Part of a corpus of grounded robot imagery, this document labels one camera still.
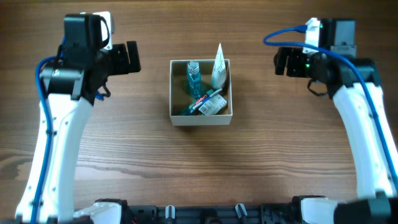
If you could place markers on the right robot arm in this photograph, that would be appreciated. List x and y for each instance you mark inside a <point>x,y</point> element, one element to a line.
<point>328,56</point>

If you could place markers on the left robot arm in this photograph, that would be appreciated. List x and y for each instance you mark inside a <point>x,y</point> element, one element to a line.
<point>68,84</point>

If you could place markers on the white cardboard box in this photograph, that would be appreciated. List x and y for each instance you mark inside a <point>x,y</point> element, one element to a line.
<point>180,98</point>

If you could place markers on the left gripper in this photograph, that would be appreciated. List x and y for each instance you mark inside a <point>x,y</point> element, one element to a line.
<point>123,58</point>

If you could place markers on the blue white toothbrush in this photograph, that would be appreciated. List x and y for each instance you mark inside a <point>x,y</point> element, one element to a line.
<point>206,99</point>

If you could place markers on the green white soap packet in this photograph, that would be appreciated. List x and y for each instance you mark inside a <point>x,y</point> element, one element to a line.
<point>213,105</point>

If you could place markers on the blue mouthwash bottle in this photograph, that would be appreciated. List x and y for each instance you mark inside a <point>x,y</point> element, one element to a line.
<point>194,79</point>

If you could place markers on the white bamboo print lotion tube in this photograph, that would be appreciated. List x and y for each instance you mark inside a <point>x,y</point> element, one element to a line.
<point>218,76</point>

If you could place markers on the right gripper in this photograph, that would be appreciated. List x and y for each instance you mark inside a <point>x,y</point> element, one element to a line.
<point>290,61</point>

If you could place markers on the Colgate toothpaste tube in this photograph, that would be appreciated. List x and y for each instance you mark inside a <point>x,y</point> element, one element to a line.
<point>187,110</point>

